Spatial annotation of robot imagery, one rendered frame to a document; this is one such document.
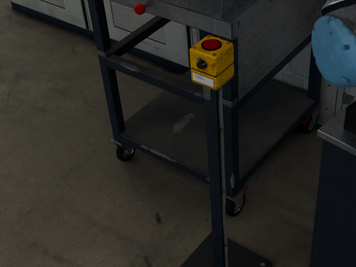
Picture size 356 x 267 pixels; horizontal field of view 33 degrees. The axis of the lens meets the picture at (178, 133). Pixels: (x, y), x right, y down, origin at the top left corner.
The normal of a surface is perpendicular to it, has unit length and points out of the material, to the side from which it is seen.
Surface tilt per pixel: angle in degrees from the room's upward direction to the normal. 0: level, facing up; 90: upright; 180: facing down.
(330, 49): 90
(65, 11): 90
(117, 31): 90
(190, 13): 90
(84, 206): 0
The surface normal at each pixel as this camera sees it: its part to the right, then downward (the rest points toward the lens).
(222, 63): 0.79, 0.37
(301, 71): -0.61, 0.54
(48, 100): -0.07, -0.76
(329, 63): -0.95, 0.26
